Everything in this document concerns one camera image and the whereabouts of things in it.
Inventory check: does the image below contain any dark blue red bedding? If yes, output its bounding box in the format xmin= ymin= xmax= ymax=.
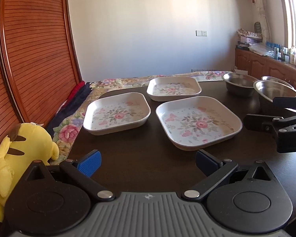
xmin=45 ymin=81 xmax=91 ymax=137

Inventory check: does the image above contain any wooden sideboard cabinet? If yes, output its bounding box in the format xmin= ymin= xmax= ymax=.
xmin=234 ymin=48 xmax=296 ymax=89

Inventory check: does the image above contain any hidden steel bowl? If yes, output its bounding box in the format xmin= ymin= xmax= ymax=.
xmin=261 ymin=76 xmax=294 ymax=88

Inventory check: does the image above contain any large steel bowl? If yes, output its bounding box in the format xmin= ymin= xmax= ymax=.
xmin=253 ymin=80 xmax=296 ymax=117

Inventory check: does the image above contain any yellow plush toy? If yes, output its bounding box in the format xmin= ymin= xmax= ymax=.
xmin=0 ymin=122 xmax=59 ymax=223

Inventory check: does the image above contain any floral bed blanket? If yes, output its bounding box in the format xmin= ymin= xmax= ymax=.
xmin=49 ymin=70 xmax=234 ymax=166

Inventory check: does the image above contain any far steel bowl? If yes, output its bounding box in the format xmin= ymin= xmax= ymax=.
xmin=222 ymin=72 xmax=258 ymax=97

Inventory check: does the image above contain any wooden slatted headboard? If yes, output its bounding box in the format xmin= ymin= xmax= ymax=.
xmin=0 ymin=0 xmax=82 ymax=143

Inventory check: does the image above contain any patterned curtain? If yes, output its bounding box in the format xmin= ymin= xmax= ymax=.
xmin=255 ymin=0 xmax=271 ymax=43

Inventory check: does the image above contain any clutter of bottles on sideboard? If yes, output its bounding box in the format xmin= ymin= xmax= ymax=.
xmin=237 ymin=22 xmax=296 ymax=66

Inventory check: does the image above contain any floral square plate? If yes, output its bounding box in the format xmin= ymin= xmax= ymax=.
xmin=146 ymin=76 xmax=202 ymax=102
xmin=83 ymin=92 xmax=151 ymax=136
xmin=155 ymin=96 xmax=243 ymax=151

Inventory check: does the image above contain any white wall switch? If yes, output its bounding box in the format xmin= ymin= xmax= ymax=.
xmin=196 ymin=30 xmax=207 ymax=37

